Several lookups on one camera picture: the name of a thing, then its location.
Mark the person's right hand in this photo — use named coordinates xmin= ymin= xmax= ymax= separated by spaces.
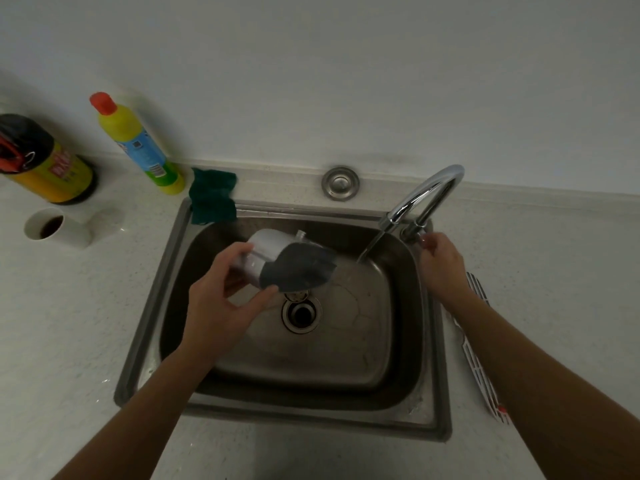
xmin=418 ymin=232 xmax=475 ymax=314

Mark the person's left hand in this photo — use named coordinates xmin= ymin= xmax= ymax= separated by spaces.
xmin=185 ymin=242 xmax=280 ymax=365

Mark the chrome curved faucet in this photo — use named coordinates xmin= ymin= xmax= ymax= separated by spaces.
xmin=378 ymin=165 xmax=466 ymax=245

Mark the white container with grey lid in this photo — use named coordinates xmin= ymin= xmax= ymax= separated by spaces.
xmin=231 ymin=229 xmax=339 ymax=294

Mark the person's left forearm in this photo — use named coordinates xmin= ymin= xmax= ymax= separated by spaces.
xmin=52 ymin=340 xmax=227 ymax=480

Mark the person's right forearm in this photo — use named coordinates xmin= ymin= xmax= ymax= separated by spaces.
xmin=442 ymin=288 xmax=640 ymax=480

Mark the round metal sink drain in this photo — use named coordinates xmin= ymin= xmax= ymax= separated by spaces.
xmin=281 ymin=296 xmax=323 ymax=335

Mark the stainless steel sink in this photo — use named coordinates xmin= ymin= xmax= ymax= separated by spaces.
xmin=114 ymin=197 xmax=453 ymax=442

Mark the round metal hole cover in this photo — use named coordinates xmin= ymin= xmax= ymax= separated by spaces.
xmin=321 ymin=166 xmax=361 ymax=202

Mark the green cleaning cloth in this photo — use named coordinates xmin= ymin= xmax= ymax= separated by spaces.
xmin=189 ymin=168 xmax=238 ymax=225

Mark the white red patterned mat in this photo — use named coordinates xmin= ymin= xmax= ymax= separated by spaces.
xmin=447 ymin=272 xmax=511 ymax=425

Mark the white paper cup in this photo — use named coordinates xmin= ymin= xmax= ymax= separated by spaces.
xmin=24 ymin=208 xmax=93 ymax=248

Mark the yellow bottle with red cap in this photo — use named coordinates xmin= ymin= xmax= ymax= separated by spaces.
xmin=89 ymin=92 xmax=186 ymax=196

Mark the dark bottle with yellow label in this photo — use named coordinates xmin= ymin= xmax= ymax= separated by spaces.
xmin=0 ymin=114 xmax=97 ymax=205

